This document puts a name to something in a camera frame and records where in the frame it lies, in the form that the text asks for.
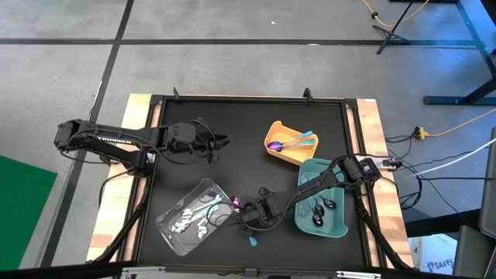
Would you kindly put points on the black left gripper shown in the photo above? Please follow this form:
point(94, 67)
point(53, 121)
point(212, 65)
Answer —
point(190, 137)

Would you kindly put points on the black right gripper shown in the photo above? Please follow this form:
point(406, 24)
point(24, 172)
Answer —
point(261, 211)

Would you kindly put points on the clear plastic bin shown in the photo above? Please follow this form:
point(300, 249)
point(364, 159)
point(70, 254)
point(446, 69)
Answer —
point(221, 221)

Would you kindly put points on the teal plastic bin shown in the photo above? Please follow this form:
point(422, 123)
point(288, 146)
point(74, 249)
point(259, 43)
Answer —
point(333, 228)

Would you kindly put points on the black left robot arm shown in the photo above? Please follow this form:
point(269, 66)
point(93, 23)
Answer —
point(116, 138)

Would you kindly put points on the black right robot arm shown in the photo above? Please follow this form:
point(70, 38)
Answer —
point(317, 186)

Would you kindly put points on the yellow plastic bin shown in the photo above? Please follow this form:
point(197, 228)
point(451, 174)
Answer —
point(294, 158)

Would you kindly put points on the black table clamp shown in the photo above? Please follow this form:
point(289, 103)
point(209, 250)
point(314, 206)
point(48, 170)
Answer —
point(308, 94)
point(176, 95)

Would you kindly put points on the cardboard box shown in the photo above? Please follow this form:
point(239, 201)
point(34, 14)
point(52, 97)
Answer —
point(434, 252)

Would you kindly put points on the yellow power plug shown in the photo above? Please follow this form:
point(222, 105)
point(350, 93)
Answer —
point(421, 133)

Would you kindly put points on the black rig beam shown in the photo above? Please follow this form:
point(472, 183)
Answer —
point(77, 269)

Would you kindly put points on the black tripod stand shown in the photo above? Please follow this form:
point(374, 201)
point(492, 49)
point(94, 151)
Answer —
point(391, 34)

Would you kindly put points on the green floor mat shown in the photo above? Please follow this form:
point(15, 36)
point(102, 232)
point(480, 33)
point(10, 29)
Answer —
point(23, 213)

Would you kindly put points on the grey chair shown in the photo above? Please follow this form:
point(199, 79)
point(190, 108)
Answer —
point(472, 252)

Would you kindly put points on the black table edge frame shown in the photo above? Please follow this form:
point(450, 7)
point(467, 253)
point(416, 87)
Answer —
point(240, 99)

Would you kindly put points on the black desk leg frame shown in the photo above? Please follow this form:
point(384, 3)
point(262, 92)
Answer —
point(449, 100)

